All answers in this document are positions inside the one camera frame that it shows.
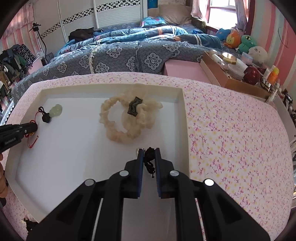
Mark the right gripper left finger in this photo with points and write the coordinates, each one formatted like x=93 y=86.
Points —
x=94 y=210

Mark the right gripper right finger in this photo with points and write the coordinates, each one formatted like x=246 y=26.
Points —
x=203 y=210

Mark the red string charm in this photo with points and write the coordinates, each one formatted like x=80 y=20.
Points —
x=32 y=137

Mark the silver bell black knot charm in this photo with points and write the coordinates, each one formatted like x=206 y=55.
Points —
x=149 y=156

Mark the black claw hair clip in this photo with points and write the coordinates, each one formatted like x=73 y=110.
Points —
x=29 y=224

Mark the person left hand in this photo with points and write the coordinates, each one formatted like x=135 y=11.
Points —
x=3 y=186

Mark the white shallow tray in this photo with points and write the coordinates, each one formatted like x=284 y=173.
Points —
x=73 y=146

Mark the pile of dark clothes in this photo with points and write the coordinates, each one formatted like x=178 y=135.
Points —
x=15 y=63

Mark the pink floral bedsheet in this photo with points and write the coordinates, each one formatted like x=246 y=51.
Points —
x=234 y=139

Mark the tripod stand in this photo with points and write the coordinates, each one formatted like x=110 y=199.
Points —
x=45 y=56

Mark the cream lace scrunchie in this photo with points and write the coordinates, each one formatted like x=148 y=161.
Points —
x=140 y=112

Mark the black clothing on bed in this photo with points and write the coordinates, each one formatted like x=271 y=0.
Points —
x=83 y=34

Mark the white wardrobe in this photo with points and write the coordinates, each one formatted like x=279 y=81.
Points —
x=57 y=19

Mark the white organizer box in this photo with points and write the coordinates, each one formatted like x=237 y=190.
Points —
x=275 y=101

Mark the cardboard box of cosmetics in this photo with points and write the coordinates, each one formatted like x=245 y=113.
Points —
x=225 y=78

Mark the red round jar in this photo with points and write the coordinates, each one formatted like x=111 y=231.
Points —
x=251 y=75

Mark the blue patterned quilt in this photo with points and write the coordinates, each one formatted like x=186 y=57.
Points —
x=143 y=50

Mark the orange bottle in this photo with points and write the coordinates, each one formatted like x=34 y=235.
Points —
x=273 y=76

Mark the white plush toy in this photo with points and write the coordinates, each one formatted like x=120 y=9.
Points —
x=258 y=54

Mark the orange plush toy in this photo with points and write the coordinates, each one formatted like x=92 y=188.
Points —
x=233 y=40

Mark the green plush toy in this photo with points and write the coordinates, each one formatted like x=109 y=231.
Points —
x=247 y=42

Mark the blue plush toy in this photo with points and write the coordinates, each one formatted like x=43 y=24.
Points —
x=222 y=34

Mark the beige pillow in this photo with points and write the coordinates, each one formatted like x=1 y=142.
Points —
x=175 y=13

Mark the pink curtain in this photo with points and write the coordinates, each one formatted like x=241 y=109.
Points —
x=221 y=13

